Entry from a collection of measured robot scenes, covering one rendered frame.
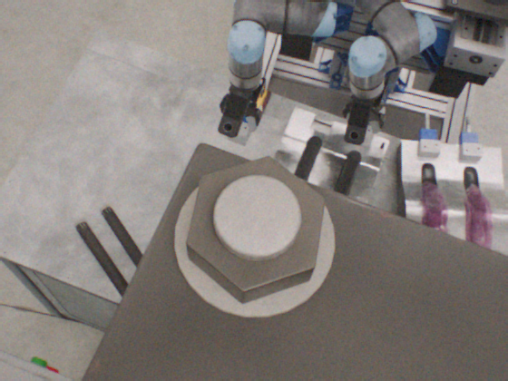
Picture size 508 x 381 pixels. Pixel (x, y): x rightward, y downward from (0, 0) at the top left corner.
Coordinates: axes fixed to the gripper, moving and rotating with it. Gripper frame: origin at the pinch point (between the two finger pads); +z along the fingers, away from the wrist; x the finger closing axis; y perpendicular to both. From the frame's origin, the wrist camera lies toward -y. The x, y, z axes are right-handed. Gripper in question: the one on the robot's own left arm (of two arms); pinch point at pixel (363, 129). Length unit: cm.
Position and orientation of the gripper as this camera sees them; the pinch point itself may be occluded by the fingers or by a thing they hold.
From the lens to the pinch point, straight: 178.7
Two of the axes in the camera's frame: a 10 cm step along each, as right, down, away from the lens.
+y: 3.6, -8.9, 2.6
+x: -9.2, -3.0, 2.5
